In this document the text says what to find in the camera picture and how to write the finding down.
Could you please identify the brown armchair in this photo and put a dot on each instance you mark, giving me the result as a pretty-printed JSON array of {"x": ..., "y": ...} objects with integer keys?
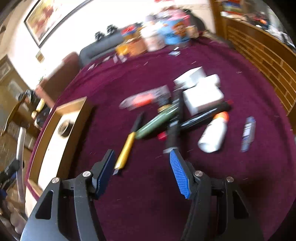
[{"x": 53, "y": 85}]

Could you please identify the blue cartoon snack jar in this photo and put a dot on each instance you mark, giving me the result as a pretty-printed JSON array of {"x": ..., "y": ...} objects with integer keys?
[{"x": 174, "y": 31}]

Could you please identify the white label plastic jar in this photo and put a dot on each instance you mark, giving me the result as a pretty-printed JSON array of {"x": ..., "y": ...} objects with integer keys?
[{"x": 152, "y": 38}]

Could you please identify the large white power adapter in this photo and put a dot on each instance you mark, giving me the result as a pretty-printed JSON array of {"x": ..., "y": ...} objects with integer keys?
[{"x": 202, "y": 97}]

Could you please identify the white rounded charger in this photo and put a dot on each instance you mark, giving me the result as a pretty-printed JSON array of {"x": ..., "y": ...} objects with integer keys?
[{"x": 213, "y": 79}]

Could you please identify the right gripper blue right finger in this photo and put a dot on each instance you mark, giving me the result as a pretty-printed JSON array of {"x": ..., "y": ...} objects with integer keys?
[{"x": 182, "y": 173}]

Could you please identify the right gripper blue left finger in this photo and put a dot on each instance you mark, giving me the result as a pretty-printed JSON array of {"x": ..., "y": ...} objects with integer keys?
[{"x": 102, "y": 172}]

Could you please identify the black marker red cap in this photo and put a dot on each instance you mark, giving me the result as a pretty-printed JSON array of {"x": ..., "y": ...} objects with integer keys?
[{"x": 206, "y": 116}]

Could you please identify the blue clear utility knife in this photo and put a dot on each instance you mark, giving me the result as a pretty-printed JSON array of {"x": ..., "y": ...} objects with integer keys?
[{"x": 248, "y": 133}]

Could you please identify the black pen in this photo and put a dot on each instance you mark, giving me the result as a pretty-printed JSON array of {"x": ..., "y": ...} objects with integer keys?
[{"x": 173, "y": 130}]

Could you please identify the dark grey sofa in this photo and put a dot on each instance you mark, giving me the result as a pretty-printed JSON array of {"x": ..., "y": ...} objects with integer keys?
[{"x": 99, "y": 48}]

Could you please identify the small blue clear lighter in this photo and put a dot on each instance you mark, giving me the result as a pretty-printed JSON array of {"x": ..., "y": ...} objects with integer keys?
[{"x": 175, "y": 52}]

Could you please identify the yellow utility knife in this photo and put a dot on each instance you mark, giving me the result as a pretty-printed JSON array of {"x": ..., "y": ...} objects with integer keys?
[{"x": 123, "y": 156}]

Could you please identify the white square charger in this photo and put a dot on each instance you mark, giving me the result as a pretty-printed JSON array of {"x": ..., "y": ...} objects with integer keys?
[{"x": 190, "y": 78}]

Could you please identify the maroon tablecloth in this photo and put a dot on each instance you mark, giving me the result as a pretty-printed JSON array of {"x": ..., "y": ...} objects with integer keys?
[{"x": 170, "y": 189}]

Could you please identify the clear packaged red item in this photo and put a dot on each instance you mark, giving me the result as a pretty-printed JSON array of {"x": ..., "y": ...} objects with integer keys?
[{"x": 141, "y": 99}]

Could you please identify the framed horse painting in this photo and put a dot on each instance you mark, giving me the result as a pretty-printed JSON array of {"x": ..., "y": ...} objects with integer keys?
[{"x": 46, "y": 16}]

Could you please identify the wooden tray box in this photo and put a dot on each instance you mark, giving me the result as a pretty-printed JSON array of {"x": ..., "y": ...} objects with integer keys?
[{"x": 56, "y": 148}]

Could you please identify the white bottle orange cap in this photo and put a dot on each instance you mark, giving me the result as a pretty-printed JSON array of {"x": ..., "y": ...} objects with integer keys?
[{"x": 214, "y": 134}]

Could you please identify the wooden brick pattern cabinet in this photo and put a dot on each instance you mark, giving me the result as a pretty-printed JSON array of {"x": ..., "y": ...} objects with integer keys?
[{"x": 273, "y": 59}]

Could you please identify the amber glass jar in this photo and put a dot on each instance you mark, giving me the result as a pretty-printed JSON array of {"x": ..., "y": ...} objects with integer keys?
[{"x": 132, "y": 47}]

